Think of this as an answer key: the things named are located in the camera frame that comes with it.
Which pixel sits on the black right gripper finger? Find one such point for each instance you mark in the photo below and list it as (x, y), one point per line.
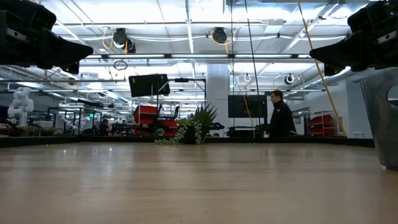
(342, 63)
(335, 49)

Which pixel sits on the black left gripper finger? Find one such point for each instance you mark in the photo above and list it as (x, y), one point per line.
(66, 46)
(62, 60)

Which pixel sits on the red storage bin rack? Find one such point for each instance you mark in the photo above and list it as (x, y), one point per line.
(323, 123)

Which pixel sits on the person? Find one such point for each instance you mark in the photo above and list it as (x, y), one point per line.
(104, 127)
(281, 118)

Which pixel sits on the black monitor on stand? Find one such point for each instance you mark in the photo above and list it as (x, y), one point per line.
(149, 85)

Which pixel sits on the red tool cart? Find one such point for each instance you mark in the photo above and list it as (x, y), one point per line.
(149, 115)

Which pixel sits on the black display panel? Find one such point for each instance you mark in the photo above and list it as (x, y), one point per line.
(242, 106)

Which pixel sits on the long LED light bar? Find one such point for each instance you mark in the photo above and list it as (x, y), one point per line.
(199, 56)

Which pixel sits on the potted succulent plant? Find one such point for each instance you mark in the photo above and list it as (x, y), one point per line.
(199, 124)

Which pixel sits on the black gantry frame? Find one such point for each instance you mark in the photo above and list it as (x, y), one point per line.
(186, 80)

